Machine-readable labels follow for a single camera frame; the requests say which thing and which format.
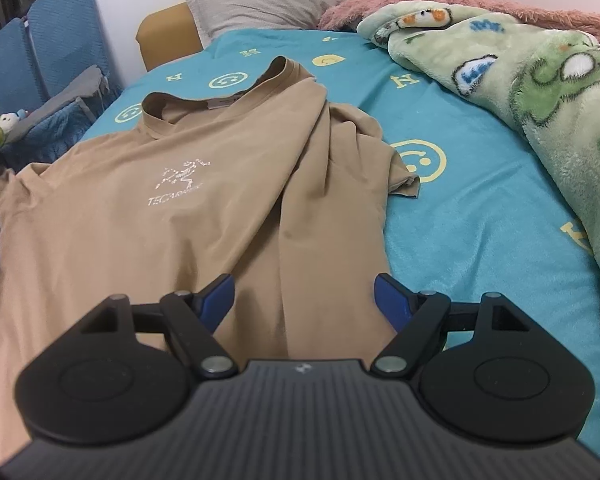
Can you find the grey cloth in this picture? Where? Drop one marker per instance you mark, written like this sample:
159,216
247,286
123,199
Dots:
67,95

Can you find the teal smiley bed sheet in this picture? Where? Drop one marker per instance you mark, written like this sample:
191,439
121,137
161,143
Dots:
470,195

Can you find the yellow headboard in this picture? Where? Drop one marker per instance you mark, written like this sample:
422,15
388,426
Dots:
167,35

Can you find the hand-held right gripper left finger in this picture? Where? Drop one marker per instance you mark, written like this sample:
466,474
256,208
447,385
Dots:
217,299

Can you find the small plush toy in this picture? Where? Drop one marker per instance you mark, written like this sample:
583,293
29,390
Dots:
9,122

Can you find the green cartoon fleece blanket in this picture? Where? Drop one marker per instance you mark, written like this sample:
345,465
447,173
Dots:
545,90

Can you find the blue folding chair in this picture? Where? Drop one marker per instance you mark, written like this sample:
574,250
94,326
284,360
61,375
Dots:
10,67
67,30

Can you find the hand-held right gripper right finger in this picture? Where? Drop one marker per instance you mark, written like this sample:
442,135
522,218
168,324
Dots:
389,296

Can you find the tan printed t-shirt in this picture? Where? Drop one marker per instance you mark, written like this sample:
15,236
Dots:
190,220

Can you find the pink fluffy blanket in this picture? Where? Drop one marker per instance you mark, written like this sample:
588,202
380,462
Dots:
380,7

